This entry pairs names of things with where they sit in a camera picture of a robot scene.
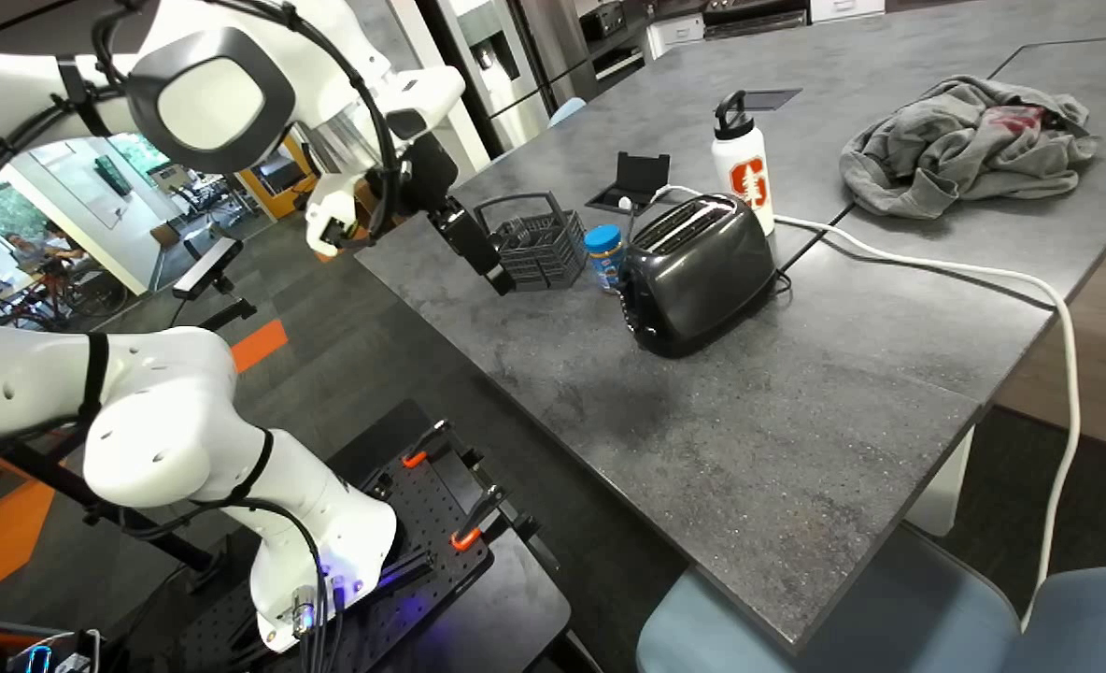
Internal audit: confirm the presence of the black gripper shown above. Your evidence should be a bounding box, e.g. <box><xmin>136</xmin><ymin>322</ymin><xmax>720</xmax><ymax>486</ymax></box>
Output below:
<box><xmin>395</xmin><ymin>136</ymin><xmax>515</xmax><ymax>297</ymax></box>

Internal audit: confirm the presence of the blue jar lid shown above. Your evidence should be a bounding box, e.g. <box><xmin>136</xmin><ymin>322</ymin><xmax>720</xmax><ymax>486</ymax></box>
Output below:
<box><xmin>582</xmin><ymin>226</ymin><xmax>626</xmax><ymax>250</ymax></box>

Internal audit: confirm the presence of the small jar blue label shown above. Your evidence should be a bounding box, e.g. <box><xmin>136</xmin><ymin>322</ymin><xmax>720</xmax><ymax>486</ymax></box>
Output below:
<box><xmin>582</xmin><ymin>240</ymin><xmax>626</xmax><ymax>292</ymax></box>

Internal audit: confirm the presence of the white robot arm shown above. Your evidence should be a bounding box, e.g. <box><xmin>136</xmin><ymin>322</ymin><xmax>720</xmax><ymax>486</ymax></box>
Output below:
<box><xmin>0</xmin><ymin>0</ymin><xmax>464</xmax><ymax>655</ymax></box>

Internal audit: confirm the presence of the black cutlery basket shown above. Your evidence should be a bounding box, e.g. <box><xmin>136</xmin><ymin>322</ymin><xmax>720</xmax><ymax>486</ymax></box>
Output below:
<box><xmin>475</xmin><ymin>190</ymin><xmax>588</xmax><ymax>292</ymax></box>

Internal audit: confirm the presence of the stainless steel refrigerator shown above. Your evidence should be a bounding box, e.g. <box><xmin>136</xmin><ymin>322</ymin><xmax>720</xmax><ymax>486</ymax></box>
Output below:
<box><xmin>419</xmin><ymin>0</ymin><xmax>597</xmax><ymax>159</ymax></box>

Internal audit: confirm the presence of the black toaster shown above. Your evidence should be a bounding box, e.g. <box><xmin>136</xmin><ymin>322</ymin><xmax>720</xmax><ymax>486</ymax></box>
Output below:
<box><xmin>619</xmin><ymin>196</ymin><xmax>776</xmax><ymax>359</ymax></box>

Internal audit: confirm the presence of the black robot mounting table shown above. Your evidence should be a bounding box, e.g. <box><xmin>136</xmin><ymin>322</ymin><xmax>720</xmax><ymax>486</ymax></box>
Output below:
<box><xmin>120</xmin><ymin>405</ymin><xmax>573</xmax><ymax>673</ymax></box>

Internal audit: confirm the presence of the grey crumpled cloth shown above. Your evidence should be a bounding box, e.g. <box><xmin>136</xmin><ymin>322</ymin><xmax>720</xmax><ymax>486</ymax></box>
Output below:
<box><xmin>840</xmin><ymin>76</ymin><xmax>1098</xmax><ymax>220</ymax></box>

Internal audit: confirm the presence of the light blue chair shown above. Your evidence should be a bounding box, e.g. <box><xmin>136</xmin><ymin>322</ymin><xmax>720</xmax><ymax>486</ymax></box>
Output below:
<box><xmin>636</xmin><ymin>533</ymin><xmax>1106</xmax><ymax>673</ymax></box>

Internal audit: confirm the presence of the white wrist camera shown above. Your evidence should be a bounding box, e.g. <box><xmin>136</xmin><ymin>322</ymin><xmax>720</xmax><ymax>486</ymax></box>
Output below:
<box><xmin>305</xmin><ymin>177</ymin><xmax>365</xmax><ymax>257</ymax></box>

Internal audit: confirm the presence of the orange handled clamp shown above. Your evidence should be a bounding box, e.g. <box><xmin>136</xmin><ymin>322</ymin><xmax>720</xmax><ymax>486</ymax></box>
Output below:
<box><xmin>447</xmin><ymin>486</ymin><xmax>502</xmax><ymax>555</ymax></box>
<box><xmin>401</xmin><ymin>420</ymin><xmax>447</xmax><ymax>470</ymax></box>

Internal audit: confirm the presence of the white power cable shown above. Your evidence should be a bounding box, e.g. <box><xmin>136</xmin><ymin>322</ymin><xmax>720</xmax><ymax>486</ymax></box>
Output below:
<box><xmin>650</xmin><ymin>184</ymin><xmax>1089</xmax><ymax>633</ymax></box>

